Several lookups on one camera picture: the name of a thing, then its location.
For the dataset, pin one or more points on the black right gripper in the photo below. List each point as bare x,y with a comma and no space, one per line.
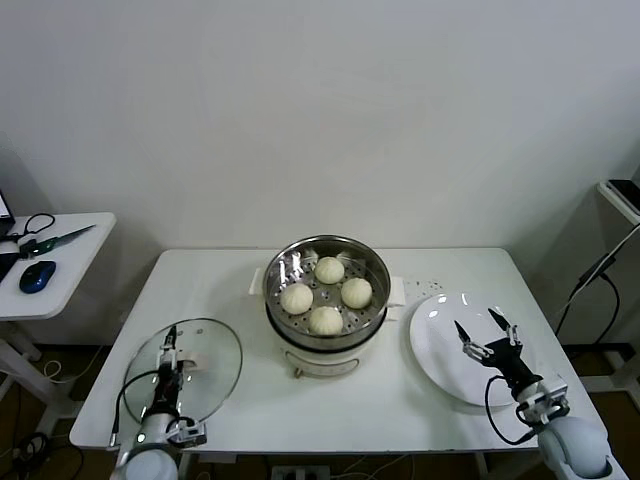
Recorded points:
510,365

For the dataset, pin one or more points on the white power strip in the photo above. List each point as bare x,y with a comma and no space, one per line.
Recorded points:
300,472

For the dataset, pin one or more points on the white steamed baozi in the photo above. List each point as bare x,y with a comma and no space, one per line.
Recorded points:
297,298
356,293
326,320
330,270

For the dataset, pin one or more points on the white side stand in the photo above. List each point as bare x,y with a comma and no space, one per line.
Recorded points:
607,192

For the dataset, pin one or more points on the white side table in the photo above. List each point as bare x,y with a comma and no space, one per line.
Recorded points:
70,280

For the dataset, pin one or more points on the stainless steel steamer basket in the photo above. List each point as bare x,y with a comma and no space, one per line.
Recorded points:
370,310

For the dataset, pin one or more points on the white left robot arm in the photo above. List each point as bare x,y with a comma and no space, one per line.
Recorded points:
150,450

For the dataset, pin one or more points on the blue computer mouse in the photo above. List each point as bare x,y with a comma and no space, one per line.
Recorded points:
38,276

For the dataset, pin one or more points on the white electric cooker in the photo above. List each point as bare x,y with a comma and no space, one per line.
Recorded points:
325,362

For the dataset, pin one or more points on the white round plate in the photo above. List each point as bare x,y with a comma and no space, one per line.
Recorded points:
435,345

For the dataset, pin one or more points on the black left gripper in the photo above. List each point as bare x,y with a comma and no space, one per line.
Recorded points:
167,390

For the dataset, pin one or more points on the black laptop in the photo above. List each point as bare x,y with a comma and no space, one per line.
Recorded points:
6,260

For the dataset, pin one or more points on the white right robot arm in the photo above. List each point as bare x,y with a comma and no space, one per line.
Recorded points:
570,440

